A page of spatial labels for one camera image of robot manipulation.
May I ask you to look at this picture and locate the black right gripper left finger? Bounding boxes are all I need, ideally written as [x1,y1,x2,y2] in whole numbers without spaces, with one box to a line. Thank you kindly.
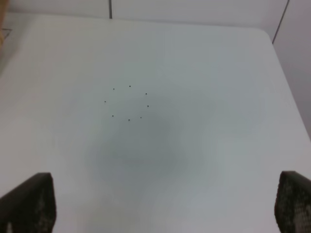
[0,173,57,233]

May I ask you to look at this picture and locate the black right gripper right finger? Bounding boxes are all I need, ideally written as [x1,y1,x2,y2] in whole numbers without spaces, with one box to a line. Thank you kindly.
[274,171,311,233]

